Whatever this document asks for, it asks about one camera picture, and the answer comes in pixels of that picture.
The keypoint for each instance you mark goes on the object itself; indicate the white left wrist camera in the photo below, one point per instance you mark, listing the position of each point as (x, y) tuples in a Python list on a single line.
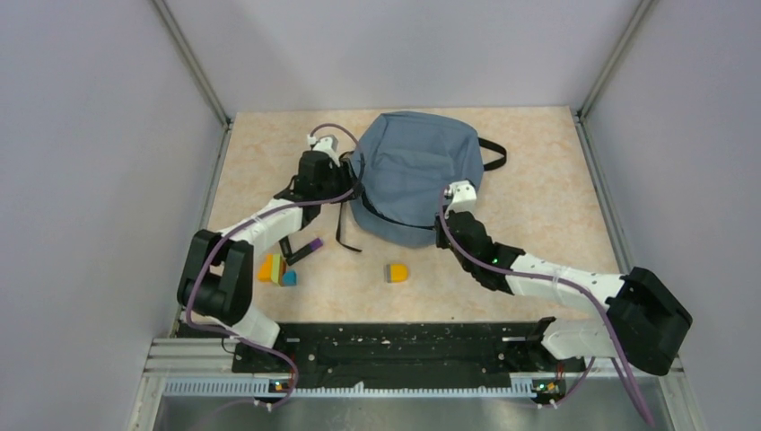
[(325, 144)]

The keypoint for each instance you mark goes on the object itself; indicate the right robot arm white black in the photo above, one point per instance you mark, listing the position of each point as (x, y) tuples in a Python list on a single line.
[(633, 317)]

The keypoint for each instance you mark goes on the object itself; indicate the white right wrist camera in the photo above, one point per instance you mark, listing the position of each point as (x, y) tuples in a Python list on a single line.
[(460, 196)]

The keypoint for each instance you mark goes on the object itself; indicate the orange grey eraser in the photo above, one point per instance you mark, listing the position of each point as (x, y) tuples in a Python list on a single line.
[(396, 273)]

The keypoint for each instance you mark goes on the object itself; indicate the purple black highlighter marker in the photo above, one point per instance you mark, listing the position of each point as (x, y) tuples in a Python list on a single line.
[(304, 251)]

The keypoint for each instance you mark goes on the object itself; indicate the blue grey student backpack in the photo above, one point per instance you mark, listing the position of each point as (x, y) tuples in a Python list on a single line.
[(405, 160)]

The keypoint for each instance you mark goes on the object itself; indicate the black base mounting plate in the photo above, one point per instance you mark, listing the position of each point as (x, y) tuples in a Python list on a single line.
[(396, 356)]

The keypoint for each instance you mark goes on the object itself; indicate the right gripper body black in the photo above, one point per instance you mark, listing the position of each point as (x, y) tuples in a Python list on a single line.
[(440, 240)]

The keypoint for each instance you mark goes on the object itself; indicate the colourful wooden block puzzle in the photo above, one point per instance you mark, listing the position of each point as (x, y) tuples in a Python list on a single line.
[(274, 270)]

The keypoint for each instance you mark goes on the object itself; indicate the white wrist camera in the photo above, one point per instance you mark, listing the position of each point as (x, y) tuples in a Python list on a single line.
[(325, 144), (460, 196)]

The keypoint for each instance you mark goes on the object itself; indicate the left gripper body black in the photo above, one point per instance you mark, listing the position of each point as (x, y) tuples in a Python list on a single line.
[(339, 180)]

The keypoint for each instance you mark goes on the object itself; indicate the aluminium front rail frame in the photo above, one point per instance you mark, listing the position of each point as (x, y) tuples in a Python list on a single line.
[(197, 381)]

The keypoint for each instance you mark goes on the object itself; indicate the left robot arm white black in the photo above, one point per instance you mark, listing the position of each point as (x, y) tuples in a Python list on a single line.
[(217, 279)]

